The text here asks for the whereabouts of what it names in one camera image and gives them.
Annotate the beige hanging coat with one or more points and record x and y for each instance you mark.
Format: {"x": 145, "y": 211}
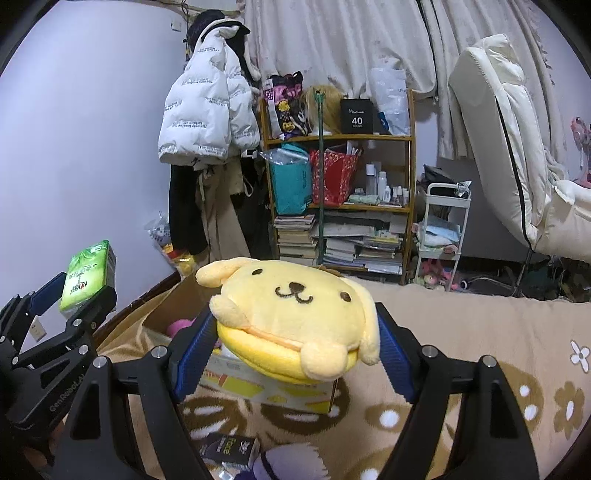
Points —
{"x": 221, "y": 221}

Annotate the white puffer jacket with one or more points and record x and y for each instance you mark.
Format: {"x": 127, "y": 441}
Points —
{"x": 207, "y": 101}

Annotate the green tissue pack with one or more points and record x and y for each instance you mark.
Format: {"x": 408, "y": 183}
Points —
{"x": 87, "y": 272}

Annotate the floral beige curtain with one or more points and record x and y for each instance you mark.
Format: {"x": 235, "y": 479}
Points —
{"x": 461, "y": 27}
{"x": 332, "y": 41}

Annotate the wooden shelf rack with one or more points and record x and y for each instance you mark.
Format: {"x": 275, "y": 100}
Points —
{"x": 408, "y": 170}

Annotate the dark bag behind trolley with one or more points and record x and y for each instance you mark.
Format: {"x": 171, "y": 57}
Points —
{"x": 436, "y": 175}

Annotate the pink toys on trolley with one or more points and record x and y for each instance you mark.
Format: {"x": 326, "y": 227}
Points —
{"x": 434, "y": 274}

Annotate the pile of books and magazines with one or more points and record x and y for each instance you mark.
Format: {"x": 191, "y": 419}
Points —
{"x": 360, "y": 251}

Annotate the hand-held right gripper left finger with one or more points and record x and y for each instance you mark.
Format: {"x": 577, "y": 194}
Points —
{"x": 194, "y": 360}

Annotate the cartoon printed tote bag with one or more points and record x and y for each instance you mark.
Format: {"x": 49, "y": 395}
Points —
{"x": 284, "y": 106}

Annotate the light blue cloth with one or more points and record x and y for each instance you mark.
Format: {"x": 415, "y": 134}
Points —
{"x": 438, "y": 235}

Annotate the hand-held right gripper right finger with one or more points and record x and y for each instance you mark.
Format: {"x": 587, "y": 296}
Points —
{"x": 397, "y": 364}

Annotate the beige flower printed blanket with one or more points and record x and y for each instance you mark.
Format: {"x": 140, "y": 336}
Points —
{"x": 461, "y": 323}

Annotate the translucent plastic bag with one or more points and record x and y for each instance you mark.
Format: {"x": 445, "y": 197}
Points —
{"x": 392, "y": 97}

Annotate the pink desk fan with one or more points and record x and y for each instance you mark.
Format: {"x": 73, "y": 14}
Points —
{"x": 581, "y": 134}

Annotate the small pink soft toy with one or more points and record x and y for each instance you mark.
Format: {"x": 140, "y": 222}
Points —
{"x": 179, "y": 327}

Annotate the green pole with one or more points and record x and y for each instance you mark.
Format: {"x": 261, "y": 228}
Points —
{"x": 319, "y": 184}

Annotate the patterned plastic bag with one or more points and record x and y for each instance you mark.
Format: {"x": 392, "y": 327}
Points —
{"x": 158, "y": 228}

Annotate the clear plastic bag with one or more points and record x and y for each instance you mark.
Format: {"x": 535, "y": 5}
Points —
{"x": 281, "y": 156}

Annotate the cardboard box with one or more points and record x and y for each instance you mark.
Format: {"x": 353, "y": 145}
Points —
{"x": 240, "y": 387}

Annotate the small white wall switch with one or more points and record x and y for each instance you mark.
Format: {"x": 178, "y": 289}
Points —
{"x": 175, "y": 24}

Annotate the stack of old books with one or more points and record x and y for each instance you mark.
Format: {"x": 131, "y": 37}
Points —
{"x": 295, "y": 240}

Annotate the yellow and red bag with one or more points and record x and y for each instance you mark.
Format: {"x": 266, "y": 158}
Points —
{"x": 178, "y": 258}

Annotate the white wall socket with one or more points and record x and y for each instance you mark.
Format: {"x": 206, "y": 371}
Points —
{"x": 38, "y": 331}

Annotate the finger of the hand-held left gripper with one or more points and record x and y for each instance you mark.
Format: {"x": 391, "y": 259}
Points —
{"x": 87, "y": 318}
{"x": 46, "y": 293}

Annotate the white trolley cart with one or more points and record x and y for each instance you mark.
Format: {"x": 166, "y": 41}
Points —
{"x": 443, "y": 189}

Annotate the pale green pouch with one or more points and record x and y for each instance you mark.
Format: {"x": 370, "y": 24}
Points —
{"x": 362, "y": 199}

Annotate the red patterned gift bag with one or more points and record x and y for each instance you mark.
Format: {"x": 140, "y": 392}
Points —
{"x": 334, "y": 180}

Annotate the blonde wig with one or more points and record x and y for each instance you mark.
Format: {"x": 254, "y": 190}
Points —
{"x": 330, "y": 108}

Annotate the teal paper bag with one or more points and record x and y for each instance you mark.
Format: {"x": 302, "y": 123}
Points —
{"x": 291, "y": 189}

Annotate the cream padded recliner chair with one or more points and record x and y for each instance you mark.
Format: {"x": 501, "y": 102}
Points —
{"x": 489, "y": 115}

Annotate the black hooded garment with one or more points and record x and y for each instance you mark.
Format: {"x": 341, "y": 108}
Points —
{"x": 203, "y": 23}

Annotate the black hanging coat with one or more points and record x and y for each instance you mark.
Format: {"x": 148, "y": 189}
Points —
{"x": 184, "y": 207}

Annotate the group of white cosmetic bottles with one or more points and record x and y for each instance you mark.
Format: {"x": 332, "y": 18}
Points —
{"x": 382, "y": 182}

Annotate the black box with white print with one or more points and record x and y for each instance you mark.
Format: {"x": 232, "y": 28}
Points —
{"x": 356, "y": 117}

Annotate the purple plush doll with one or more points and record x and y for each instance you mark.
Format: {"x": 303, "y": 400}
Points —
{"x": 291, "y": 464}

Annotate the small black product box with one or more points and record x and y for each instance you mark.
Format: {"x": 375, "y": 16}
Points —
{"x": 231, "y": 450}

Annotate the yellow dog plush toy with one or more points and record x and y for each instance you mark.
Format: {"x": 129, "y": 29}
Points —
{"x": 295, "y": 318}

